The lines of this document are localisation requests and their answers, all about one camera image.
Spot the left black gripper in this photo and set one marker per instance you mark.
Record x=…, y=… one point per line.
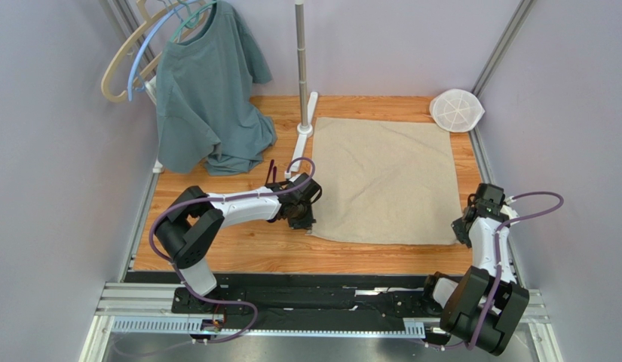
x=306, y=223

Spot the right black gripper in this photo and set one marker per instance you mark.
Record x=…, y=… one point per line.
x=461, y=232

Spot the beige cloth napkin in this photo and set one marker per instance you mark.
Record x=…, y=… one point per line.
x=384, y=182

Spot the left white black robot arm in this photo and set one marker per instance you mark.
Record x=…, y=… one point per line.
x=189, y=226

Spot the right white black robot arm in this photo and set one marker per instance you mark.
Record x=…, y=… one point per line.
x=484, y=308

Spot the white rack base foot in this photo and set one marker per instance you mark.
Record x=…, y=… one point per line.
x=305, y=132

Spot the metal garment rack pole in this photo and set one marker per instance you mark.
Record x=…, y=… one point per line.
x=300, y=42

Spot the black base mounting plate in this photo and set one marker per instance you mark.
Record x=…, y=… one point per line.
x=306, y=291

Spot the white plastic mesh basket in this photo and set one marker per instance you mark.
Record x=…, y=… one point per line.
x=456, y=111

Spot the teal green t-shirt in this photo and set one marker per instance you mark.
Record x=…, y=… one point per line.
x=203, y=90

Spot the green plastic hanger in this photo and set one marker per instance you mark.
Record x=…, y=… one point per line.
x=193, y=19

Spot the blue plastic hanger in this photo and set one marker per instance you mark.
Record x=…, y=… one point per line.
x=138, y=78

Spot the beige wooden hanger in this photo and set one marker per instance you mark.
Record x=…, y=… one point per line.
x=122, y=11

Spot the aluminium frame rail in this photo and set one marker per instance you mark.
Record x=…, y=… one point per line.
x=169, y=308

